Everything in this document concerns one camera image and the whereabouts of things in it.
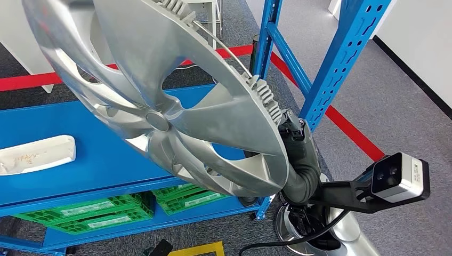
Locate silver plastic hubcap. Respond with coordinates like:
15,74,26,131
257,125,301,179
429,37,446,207
21,0,290,198

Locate green folded plastic crate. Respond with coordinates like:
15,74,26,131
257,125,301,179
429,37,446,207
47,206,155,236
152,183,213,201
160,192,230,215
14,192,151,223

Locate metal bars under table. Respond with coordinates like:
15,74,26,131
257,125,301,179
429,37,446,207
217,0,224,39

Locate short red barrier belt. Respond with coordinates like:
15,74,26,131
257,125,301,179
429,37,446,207
270,52,385,162

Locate white desk panel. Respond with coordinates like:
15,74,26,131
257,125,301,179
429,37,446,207
0,0,54,94

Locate black camera cable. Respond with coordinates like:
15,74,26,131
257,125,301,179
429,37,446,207
239,210,350,256

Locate white curved plastic part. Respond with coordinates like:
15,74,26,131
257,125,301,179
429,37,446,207
0,134,77,177

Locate blue metal shelf rack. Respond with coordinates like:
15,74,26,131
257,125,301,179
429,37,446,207
0,0,392,256

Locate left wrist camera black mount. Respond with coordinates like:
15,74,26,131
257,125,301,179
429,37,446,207
143,239,174,256

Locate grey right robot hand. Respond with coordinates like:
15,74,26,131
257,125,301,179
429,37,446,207
278,108,321,174

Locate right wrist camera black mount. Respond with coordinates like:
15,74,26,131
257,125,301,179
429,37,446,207
310,153,431,214

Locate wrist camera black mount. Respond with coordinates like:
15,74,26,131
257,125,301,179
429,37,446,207
143,239,174,256
310,153,431,214

